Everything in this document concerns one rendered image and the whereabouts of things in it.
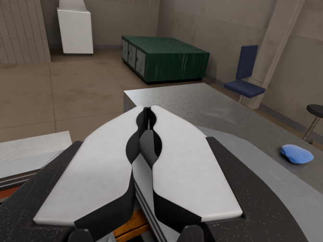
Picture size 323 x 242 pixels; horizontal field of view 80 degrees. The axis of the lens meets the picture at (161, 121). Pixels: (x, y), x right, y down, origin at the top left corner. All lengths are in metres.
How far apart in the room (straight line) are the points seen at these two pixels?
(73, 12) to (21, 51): 1.50
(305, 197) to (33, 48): 5.18
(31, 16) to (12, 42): 0.68
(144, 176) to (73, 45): 5.18
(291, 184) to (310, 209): 0.08
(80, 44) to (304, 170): 5.51
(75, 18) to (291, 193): 5.52
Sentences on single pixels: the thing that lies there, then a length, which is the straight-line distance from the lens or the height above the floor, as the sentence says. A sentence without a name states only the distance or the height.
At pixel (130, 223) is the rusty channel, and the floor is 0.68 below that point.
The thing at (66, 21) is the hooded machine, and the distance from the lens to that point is 5.72.
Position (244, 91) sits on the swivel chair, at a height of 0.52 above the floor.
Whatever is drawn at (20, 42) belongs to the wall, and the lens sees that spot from 5.29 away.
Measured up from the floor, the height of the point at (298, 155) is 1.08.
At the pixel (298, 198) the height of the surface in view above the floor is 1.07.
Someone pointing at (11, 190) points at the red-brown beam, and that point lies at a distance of 1.05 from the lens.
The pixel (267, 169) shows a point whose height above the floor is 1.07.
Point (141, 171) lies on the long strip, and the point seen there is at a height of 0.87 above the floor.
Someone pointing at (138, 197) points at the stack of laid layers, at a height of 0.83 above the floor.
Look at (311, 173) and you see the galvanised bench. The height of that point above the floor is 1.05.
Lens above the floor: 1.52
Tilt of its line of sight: 32 degrees down
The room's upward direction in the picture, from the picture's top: 8 degrees clockwise
